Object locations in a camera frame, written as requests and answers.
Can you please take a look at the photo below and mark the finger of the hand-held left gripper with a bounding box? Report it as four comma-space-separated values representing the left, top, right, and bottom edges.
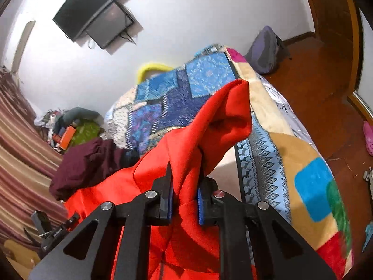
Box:
41, 213, 81, 241
31, 211, 51, 235

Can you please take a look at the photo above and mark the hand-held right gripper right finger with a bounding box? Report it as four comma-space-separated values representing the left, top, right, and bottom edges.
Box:
197, 176, 338, 280

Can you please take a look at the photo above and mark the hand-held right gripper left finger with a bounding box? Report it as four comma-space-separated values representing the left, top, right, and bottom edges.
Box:
28, 162, 175, 280

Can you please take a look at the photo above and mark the red zip jacket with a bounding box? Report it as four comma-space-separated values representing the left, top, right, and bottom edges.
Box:
62, 79, 260, 280

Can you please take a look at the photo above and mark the bamboo folding table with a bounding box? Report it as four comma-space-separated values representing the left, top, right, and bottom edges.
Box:
4, 238, 42, 272

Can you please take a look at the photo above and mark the black patterned cloth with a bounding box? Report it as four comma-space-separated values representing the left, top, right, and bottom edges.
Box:
121, 149, 139, 167

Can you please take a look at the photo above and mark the maroon folded garment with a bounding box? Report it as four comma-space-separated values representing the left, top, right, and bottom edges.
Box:
49, 138, 141, 201

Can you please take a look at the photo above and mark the striped brown curtain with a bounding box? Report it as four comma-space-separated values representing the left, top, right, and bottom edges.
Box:
0, 66, 69, 243

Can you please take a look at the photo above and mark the patchwork printed blanket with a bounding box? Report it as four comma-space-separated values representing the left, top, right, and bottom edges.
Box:
105, 44, 355, 279

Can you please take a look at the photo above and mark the orange box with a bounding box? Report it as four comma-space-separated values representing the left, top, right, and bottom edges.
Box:
58, 126, 76, 150

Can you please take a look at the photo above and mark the pile of clutter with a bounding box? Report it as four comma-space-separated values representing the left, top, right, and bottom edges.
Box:
33, 109, 71, 153

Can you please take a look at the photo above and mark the grey plush toy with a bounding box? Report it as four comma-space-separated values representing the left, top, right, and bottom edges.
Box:
62, 107, 103, 126

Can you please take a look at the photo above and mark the yellow fuzzy pillow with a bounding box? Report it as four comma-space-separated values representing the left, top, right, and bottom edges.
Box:
137, 61, 176, 83

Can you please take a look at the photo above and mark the grey shoe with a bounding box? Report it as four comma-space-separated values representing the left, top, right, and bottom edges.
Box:
363, 166, 373, 205

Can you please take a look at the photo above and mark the grey backpack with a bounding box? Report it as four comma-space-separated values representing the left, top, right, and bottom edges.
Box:
245, 26, 292, 75

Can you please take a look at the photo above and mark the white air conditioner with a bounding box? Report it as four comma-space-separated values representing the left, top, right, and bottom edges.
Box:
11, 20, 37, 74

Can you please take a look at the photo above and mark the pink clog shoe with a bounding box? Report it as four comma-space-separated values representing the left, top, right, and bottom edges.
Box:
362, 121, 373, 157

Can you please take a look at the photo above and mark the wooden room door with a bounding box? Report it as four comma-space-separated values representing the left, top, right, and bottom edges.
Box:
300, 0, 359, 100

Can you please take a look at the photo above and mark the black monitor cable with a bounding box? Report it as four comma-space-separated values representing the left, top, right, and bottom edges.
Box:
118, 5, 139, 46

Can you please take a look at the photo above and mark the small black wall monitor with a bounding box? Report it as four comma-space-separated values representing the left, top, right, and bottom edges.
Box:
86, 1, 138, 50

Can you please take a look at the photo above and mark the black wall television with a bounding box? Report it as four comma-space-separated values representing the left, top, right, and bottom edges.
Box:
52, 0, 129, 43

